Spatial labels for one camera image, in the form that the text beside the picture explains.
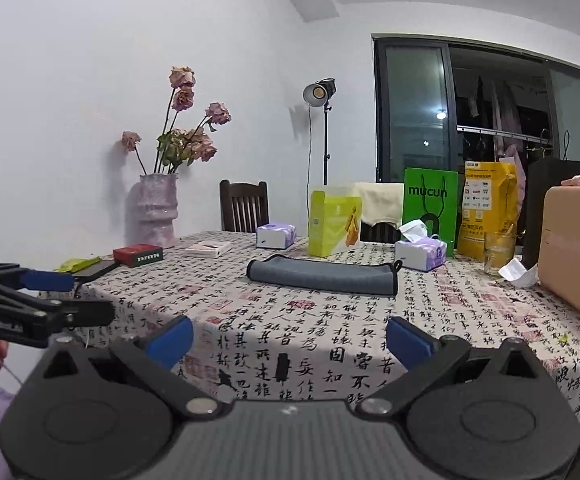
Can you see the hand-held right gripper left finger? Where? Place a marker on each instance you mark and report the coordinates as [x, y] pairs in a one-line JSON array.
[[172, 341]]

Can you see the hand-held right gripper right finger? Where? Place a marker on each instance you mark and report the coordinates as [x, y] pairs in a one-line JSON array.
[[410, 342]]

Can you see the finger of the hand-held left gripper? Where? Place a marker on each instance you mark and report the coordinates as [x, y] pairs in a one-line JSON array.
[[47, 281], [77, 312]]

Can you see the grey cloth pouch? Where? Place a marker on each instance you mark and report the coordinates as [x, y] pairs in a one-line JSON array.
[[320, 275]]

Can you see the green snack packet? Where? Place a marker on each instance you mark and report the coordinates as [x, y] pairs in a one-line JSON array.
[[77, 263]]

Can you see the black smartphone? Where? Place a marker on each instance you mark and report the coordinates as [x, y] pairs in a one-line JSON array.
[[95, 270]]

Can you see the red flat box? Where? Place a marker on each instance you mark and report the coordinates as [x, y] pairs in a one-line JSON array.
[[137, 254]]

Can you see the purple tissue pack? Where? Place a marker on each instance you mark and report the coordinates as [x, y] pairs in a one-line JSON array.
[[422, 254], [275, 236]]

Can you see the calligraphy printed tablecloth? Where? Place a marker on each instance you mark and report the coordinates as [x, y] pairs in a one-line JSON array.
[[320, 322]]

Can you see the white pink flat box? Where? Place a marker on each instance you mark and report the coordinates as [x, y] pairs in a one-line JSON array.
[[208, 248]]

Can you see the dark wooden chair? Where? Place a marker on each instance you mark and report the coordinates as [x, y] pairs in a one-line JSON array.
[[242, 207], [379, 234]]

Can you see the black tablecloth clip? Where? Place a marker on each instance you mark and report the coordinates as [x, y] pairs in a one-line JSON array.
[[283, 367]]

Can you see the clear drinking glass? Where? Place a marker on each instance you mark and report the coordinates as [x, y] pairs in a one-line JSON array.
[[498, 257]]

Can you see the pink ceramic vase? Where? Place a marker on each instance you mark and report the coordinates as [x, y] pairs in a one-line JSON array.
[[155, 215]]

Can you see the white paper receipt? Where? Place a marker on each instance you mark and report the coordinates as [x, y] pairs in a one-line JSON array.
[[519, 272]]

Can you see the green paper bag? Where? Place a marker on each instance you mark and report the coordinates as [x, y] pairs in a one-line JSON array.
[[430, 210]]

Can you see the yellow-green carton box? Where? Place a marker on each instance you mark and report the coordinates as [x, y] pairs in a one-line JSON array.
[[330, 225]]

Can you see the cream cloth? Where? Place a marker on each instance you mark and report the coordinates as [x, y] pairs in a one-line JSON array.
[[381, 202]]

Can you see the yellow paper bag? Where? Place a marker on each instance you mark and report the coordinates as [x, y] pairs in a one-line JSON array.
[[485, 210]]

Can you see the tan cardboard box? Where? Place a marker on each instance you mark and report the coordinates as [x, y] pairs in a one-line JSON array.
[[577, 255]]

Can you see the dried pink roses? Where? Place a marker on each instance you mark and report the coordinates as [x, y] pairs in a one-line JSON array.
[[184, 145]]

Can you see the black paper bag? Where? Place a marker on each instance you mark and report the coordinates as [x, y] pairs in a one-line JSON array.
[[545, 200]]

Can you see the black framed sliding window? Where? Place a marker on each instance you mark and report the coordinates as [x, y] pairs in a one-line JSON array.
[[415, 110]]

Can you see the hanging clothes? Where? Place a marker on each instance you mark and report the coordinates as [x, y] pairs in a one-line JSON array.
[[502, 105]]

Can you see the studio light on stand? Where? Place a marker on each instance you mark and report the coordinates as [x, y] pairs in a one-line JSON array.
[[319, 92]]

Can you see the metal clothes rail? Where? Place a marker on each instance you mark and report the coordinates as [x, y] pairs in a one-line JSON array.
[[490, 133]]

